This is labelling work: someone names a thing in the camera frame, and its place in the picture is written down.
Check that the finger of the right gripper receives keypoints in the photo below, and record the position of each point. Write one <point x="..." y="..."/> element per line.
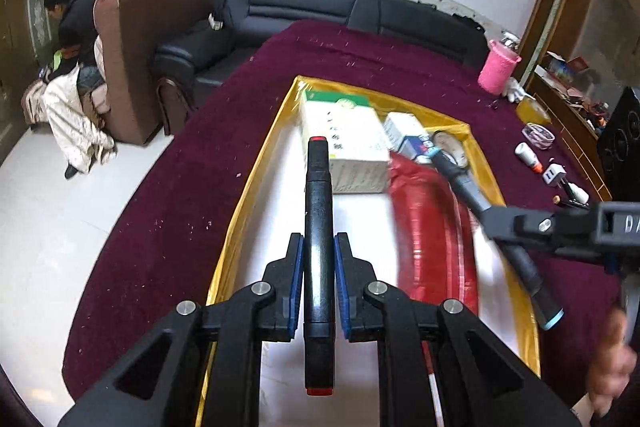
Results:
<point x="563" y="233"/>

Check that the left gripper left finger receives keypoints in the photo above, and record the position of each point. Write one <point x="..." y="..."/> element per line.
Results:
<point x="200" y="365"/>

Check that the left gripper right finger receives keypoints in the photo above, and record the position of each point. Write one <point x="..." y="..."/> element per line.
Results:
<point x="438" y="364"/>

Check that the white power adapter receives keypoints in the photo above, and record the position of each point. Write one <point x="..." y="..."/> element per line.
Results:
<point x="554" y="174"/>

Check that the black marker teal cap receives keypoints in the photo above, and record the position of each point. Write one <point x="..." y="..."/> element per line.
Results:
<point x="547" y="311"/>

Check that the white bottle orange cap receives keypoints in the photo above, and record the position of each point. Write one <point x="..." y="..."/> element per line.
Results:
<point x="528" y="157"/>

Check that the red plastic packet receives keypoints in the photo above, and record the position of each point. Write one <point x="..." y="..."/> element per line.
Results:
<point x="434" y="237"/>

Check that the black marker red cap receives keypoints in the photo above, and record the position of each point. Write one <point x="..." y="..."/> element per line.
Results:
<point x="319" y="306"/>

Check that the blue white medicine box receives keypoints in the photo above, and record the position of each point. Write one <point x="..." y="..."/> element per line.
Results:
<point x="406" y="135"/>

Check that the green white medicine box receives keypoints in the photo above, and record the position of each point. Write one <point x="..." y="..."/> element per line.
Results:
<point x="359" y="150"/>

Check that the white dropper bottle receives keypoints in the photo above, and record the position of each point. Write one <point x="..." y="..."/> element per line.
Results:
<point x="579" y="193"/>

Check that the black marker white cap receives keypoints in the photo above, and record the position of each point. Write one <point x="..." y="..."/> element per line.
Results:
<point x="566" y="188"/>

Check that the black marker beige cap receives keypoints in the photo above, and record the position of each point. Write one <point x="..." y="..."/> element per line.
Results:
<point x="569" y="203"/>

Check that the person's right hand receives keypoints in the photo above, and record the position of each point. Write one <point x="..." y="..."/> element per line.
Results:
<point x="609" y="373"/>

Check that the wooden brick-pattern cabinet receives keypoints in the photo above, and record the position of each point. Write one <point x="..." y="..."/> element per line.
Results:
<point x="575" y="135"/>

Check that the pink clear zip pouch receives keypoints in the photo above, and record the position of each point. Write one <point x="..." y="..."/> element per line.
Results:
<point x="539" y="136"/>

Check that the yellow tape roll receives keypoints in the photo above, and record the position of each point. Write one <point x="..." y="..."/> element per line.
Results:
<point x="530" y="111"/>

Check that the maroon table cloth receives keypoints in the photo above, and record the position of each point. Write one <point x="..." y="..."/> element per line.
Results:
<point x="166" y="245"/>

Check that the white cloth gloves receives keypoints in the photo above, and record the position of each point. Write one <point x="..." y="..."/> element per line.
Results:
<point x="513" y="91"/>

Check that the round clock in box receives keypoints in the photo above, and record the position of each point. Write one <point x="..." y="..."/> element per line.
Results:
<point x="453" y="147"/>

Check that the red tissue box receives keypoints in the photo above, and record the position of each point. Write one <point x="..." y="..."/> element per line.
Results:
<point x="578" y="65"/>

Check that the pink knit-sleeved bottle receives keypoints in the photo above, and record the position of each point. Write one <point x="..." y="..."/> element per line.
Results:
<point x="502" y="59"/>

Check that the gold storage box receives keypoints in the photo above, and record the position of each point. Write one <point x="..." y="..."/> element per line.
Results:
<point x="271" y="208"/>

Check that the brown armchair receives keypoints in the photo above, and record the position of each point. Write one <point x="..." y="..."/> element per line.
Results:
<point x="130" y="30"/>

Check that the seated person in black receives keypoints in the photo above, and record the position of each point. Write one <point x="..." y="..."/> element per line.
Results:
<point x="76" y="34"/>

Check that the black leather sofa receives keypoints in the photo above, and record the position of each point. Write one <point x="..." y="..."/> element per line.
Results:
<point x="202" y="58"/>

